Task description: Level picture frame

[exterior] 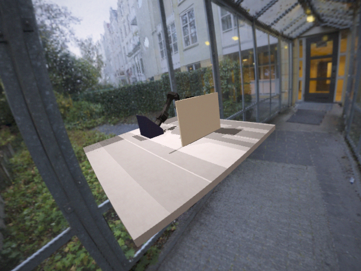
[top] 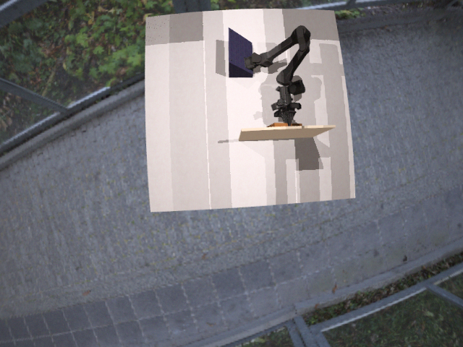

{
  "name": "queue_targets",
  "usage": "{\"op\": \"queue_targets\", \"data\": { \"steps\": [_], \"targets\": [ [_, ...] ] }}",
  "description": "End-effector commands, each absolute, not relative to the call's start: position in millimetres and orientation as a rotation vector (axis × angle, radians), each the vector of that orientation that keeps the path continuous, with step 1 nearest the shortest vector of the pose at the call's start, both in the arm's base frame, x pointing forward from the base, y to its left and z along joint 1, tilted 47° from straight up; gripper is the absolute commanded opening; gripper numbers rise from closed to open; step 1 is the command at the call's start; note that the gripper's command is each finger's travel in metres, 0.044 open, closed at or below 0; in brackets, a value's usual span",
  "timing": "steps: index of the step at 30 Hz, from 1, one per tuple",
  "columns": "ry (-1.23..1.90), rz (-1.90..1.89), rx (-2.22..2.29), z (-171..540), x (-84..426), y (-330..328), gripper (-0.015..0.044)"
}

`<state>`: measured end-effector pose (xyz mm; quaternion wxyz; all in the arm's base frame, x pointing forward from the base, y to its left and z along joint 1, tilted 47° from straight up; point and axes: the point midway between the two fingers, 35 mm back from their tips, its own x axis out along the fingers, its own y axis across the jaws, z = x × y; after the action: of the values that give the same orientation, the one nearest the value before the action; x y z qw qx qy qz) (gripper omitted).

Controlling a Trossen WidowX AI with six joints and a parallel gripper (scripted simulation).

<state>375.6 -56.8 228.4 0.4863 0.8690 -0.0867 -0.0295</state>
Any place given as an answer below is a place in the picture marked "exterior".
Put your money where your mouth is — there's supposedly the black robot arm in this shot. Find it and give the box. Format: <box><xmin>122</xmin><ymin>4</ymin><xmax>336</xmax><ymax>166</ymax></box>
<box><xmin>154</xmin><ymin>91</ymin><xmax>180</xmax><ymax>126</ymax></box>

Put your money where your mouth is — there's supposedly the beige wall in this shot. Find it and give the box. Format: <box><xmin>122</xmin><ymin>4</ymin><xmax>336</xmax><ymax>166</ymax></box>
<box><xmin>175</xmin><ymin>92</ymin><xmax>221</xmax><ymax>147</ymax></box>

